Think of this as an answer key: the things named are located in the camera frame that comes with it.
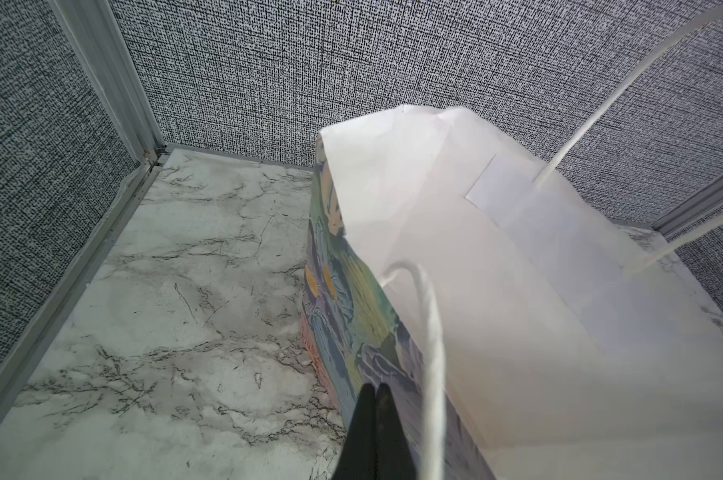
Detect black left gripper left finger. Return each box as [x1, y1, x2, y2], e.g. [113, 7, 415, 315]
[332, 384, 377, 480]

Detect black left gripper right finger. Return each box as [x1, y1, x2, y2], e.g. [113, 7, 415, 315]
[375, 384, 417, 480]

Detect floral white paper bag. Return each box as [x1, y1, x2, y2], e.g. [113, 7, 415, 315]
[300, 0, 723, 480]

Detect aluminium enclosure frame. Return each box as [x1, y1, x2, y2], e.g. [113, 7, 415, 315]
[0, 0, 723, 445]

